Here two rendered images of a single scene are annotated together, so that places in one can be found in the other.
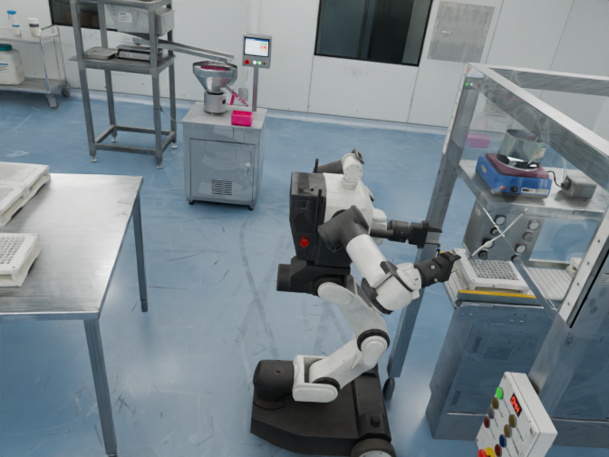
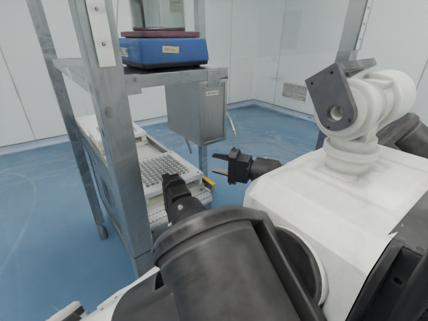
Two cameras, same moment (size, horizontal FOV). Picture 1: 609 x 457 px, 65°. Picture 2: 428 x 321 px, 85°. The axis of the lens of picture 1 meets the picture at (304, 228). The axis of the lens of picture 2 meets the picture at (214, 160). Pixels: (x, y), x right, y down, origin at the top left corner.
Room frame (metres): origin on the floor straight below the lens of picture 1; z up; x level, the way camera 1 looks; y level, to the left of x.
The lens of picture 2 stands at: (1.89, -0.01, 1.43)
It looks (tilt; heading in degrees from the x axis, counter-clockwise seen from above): 28 degrees down; 237
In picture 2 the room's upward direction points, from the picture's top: straight up
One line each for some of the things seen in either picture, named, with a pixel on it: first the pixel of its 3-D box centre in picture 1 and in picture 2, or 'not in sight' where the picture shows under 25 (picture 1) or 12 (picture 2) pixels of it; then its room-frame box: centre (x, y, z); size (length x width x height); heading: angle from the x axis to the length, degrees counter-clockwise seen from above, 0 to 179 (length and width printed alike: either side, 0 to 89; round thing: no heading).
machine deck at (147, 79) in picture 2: not in sight; (128, 68); (1.67, -0.89, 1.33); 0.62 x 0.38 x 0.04; 94
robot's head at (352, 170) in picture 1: (351, 170); (362, 112); (1.59, -0.14, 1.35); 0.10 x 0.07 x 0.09; 4
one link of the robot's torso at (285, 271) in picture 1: (312, 273); not in sight; (1.59, -0.05, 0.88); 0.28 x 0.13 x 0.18; 94
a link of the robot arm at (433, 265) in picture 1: (435, 270); (248, 169); (1.45, -0.49, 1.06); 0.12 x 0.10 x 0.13; 126
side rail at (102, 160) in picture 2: not in sight; (93, 146); (1.82, -1.25, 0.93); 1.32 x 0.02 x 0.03; 94
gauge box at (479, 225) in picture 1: (503, 229); (194, 106); (1.52, -0.71, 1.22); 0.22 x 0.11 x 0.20; 94
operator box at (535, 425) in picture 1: (513, 436); not in sight; (0.78, -0.56, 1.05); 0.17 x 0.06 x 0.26; 4
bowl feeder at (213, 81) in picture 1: (222, 89); not in sight; (3.95, 0.80, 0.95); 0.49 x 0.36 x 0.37; 92
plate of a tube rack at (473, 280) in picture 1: (489, 267); (159, 171); (1.65, -0.77, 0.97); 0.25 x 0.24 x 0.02; 4
